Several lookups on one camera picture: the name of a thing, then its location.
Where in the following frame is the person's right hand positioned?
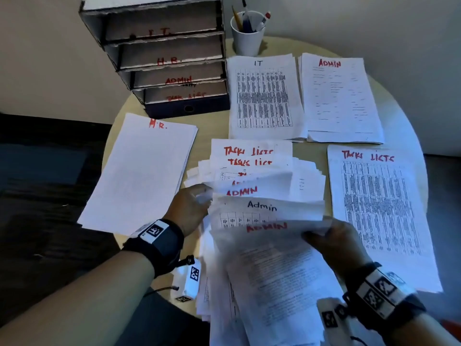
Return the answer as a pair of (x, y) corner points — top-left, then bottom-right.
(302, 218), (374, 282)

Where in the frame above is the person's left hand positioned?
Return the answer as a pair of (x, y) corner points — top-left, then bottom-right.
(162, 183), (213, 237)

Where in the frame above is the Task Lists paper stack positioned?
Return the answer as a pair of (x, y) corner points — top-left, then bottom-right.
(327, 144), (443, 294)

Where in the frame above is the H.R. paper stack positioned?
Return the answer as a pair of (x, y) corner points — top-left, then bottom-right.
(77, 112), (199, 236)

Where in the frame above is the thin white letter sheet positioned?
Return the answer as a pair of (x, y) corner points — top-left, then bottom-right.
(78, 113), (197, 235)

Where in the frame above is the paper sheet marked ADMIN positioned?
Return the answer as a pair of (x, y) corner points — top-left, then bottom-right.
(210, 219), (343, 346)

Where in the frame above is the unsorted pile of papers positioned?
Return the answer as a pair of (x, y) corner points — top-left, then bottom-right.
(183, 138), (327, 346)

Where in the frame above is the I.T. paper stack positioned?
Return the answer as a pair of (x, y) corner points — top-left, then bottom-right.
(227, 53), (307, 141)

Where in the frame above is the paper sheet marked IT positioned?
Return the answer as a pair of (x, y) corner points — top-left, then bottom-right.
(229, 55), (305, 139)

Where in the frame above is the Admin paper stack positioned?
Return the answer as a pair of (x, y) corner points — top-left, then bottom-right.
(298, 52), (385, 145)

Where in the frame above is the cardboard document tray organizer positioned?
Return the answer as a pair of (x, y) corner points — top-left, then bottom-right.
(79, 0), (226, 46)

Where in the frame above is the person's right forearm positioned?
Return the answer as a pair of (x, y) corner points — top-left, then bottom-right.
(385, 313), (461, 346)

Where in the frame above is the person's left forearm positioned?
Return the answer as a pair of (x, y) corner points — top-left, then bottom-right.
(0, 250), (156, 346)

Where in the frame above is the round wooden table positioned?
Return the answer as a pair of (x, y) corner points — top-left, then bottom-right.
(102, 36), (429, 318)

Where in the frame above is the white pen cup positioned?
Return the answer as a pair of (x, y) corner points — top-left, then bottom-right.
(230, 10), (266, 57)

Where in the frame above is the yellow pencil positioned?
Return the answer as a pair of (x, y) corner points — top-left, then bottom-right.
(231, 5), (244, 31)

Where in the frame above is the white red-capped marker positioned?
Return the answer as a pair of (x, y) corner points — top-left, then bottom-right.
(255, 11), (271, 32)

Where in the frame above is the black marker wrist strap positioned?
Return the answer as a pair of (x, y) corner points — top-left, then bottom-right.
(122, 219), (185, 278)
(342, 262), (427, 332)

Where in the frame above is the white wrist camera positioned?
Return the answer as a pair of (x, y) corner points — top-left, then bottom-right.
(316, 297), (355, 346)
(171, 255), (202, 303)

